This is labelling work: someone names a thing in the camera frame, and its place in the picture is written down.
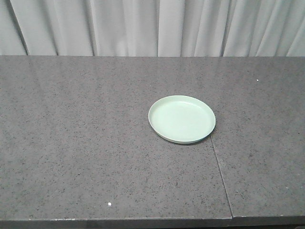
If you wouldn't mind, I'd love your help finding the light green round plate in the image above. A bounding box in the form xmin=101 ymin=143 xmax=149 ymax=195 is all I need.
xmin=148 ymin=95 xmax=216 ymax=144

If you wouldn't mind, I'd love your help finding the white pleated curtain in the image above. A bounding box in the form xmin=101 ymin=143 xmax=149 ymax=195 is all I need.
xmin=0 ymin=0 xmax=305 ymax=57

